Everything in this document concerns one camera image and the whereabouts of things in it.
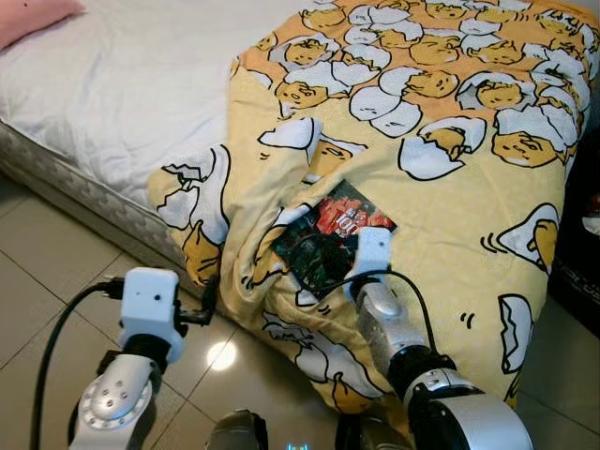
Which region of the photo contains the grey robot right leg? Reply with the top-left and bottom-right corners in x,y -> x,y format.
336,412 -> 413,450

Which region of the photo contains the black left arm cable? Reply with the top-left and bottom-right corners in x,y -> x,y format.
28,279 -> 128,450

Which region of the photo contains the yellow egg cartoon blanket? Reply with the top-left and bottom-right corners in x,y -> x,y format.
145,0 -> 600,443

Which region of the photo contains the white quilted bed sheet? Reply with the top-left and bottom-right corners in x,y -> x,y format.
0,0 -> 315,209

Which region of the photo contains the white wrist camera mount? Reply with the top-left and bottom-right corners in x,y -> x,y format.
119,267 -> 182,365
353,226 -> 395,282

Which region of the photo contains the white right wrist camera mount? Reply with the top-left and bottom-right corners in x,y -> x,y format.
353,226 -> 395,282

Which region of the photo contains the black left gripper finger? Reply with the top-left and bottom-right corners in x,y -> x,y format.
195,275 -> 222,326

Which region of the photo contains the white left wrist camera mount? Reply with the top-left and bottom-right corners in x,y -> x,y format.
119,267 -> 182,365

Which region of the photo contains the dark red cover magazine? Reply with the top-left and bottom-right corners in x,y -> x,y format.
270,179 -> 398,303

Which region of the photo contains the pink plush pillow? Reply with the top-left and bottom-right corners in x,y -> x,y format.
0,0 -> 85,50

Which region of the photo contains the grey quilted mattress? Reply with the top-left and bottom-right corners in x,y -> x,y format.
0,120 -> 188,275

